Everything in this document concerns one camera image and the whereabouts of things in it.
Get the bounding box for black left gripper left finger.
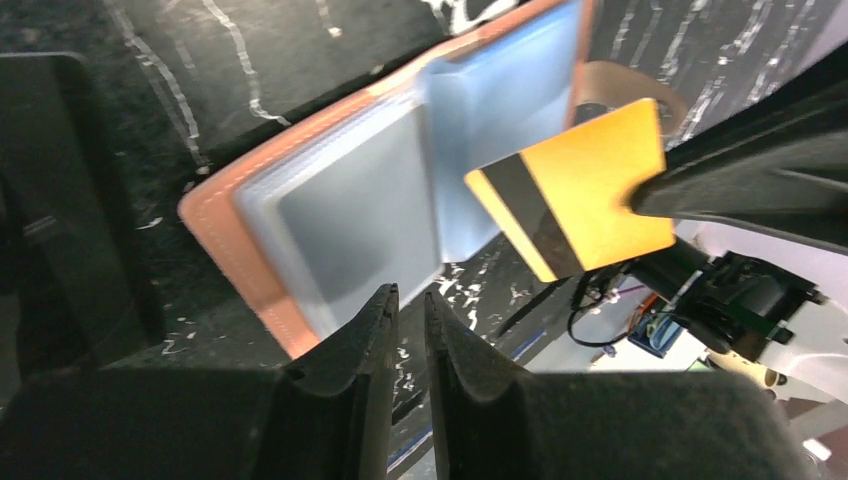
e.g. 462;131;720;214
1;284;399;479

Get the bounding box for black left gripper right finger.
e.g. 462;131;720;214
424;292;816;479

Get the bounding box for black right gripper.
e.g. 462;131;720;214
623;45;847;363

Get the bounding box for tan leather card holder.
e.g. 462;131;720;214
178;1;688;358

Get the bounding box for gold striped credit card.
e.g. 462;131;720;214
464;98;675;283

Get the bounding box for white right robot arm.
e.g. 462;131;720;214
628;46;847;401

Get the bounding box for loose black card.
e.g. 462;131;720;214
1;52;165;378

